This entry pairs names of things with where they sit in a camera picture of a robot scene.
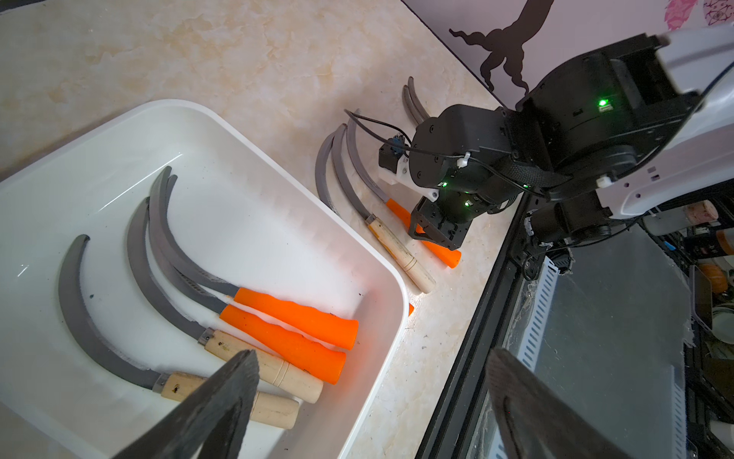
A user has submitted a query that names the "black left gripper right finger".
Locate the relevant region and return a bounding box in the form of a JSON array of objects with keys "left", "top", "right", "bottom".
[{"left": 485, "top": 348, "right": 629, "bottom": 458}]

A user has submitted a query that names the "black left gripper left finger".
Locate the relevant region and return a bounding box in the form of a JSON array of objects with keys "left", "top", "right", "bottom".
[{"left": 117, "top": 351, "right": 259, "bottom": 458}]

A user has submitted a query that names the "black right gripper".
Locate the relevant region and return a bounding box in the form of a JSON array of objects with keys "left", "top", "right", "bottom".
[{"left": 408, "top": 104, "right": 533, "bottom": 250}]

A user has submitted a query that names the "wooden handle sickle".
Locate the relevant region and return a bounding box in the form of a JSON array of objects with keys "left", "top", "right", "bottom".
[
  {"left": 406, "top": 76, "right": 430, "bottom": 122},
  {"left": 401, "top": 85, "right": 424, "bottom": 126},
  {"left": 57, "top": 234, "right": 300, "bottom": 430},
  {"left": 332, "top": 124, "right": 436, "bottom": 294},
  {"left": 126, "top": 200, "right": 323, "bottom": 404}
]

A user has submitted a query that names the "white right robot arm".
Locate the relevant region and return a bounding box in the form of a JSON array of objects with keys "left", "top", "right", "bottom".
[{"left": 408, "top": 23, "right": 733, "bottom": 251}]

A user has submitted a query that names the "white plastic storage tray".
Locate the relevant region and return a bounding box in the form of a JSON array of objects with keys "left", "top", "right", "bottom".
[{"left": 1, "top": 99, "right": 407, "bottom": 458}]

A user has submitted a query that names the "white vented cable duct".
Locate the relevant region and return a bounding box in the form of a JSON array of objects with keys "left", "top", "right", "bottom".
[{"left": 486, "top": 254, "right": 562, "bottom": 459}]

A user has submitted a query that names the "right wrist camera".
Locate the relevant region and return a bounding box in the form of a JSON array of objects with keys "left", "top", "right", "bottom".
[{"left": 378, "top": 135, "right": 419, "bottom": 190}]

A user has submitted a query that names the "black base frame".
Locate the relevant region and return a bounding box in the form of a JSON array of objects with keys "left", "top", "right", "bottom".
[{"left": 415, "top": 188, "right": 734, "bottom": 459}]

